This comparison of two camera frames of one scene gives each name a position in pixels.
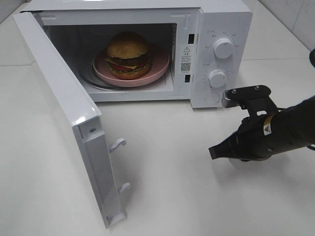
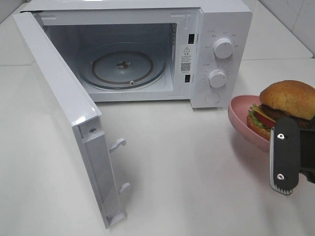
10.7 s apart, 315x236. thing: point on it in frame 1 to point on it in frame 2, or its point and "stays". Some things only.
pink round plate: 159,59 to 238,108
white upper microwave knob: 223,47 stays
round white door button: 212,99 stays
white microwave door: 84,116 stays
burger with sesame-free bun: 129,57 to 284,99
